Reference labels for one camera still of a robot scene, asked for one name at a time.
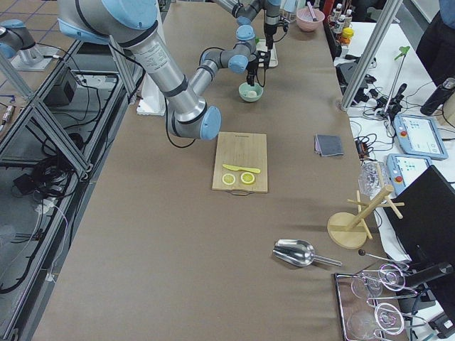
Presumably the lemon slice upper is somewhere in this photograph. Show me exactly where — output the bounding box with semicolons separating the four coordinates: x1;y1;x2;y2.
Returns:
240;171;256;185

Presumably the bamboo cutting board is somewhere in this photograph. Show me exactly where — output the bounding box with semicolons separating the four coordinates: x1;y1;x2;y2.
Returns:
212;132;268;195

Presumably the teach pendant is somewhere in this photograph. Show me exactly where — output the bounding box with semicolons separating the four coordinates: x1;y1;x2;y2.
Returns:
393;114;449;160
386;153;432;195

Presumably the black monitor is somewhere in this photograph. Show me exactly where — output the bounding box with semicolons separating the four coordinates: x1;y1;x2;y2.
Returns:
385;166;454;265

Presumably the teach pendant far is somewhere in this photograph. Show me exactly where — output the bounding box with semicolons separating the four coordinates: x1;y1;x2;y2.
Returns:
393;114;449;160

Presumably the black water bottle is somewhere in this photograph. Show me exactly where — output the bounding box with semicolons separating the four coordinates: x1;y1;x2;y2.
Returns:
420;77;454;116

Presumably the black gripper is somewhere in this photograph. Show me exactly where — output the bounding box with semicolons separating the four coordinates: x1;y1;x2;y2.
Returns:
264;14;277;50
247;58;258;86

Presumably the grey folded cloth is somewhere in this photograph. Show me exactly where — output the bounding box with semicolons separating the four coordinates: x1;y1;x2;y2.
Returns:
314;134;344;157

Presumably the lemon slice lower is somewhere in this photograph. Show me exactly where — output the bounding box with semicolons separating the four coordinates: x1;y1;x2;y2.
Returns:
222;173;236;185

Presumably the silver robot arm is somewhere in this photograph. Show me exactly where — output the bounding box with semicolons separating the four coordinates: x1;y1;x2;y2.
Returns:
58;0;256;140
214;0;282;50

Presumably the white steamed bun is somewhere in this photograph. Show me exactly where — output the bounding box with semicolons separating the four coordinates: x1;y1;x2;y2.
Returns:
246;90;258;98

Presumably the lemon slice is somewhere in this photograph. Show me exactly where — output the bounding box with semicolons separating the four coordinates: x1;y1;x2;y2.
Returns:
240;171;256;185
222;173;236;185

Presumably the yellow plastic knife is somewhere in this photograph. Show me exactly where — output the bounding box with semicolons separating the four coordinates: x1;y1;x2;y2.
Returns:
222;163;261;174

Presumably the teach pendant near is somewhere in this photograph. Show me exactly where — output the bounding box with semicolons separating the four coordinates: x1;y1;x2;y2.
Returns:
386;153;432;195

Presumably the beige serving tray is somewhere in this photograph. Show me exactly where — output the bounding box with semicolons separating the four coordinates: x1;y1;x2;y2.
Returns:
256;38;278;67

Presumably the aluminium frame post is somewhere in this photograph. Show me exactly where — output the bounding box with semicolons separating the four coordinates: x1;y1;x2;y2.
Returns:
340;0;403;112

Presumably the mint green bowl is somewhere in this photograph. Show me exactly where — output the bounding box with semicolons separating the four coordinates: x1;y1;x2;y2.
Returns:
238;82;264;102

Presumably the wooden mug tree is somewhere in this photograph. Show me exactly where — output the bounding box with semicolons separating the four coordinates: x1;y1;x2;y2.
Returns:
327;185;405;249

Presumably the wire glass rack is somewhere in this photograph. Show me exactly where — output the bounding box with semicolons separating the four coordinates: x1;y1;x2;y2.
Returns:
333;263;427;340

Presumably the pink bowl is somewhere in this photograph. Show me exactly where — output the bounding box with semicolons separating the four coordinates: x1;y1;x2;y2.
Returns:
296;8;325;32

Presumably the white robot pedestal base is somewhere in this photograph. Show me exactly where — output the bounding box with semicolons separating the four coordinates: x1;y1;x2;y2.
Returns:
136;73;165;117

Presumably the metal scoop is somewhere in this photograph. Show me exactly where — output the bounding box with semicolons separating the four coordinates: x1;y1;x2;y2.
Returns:
272;239;343;267

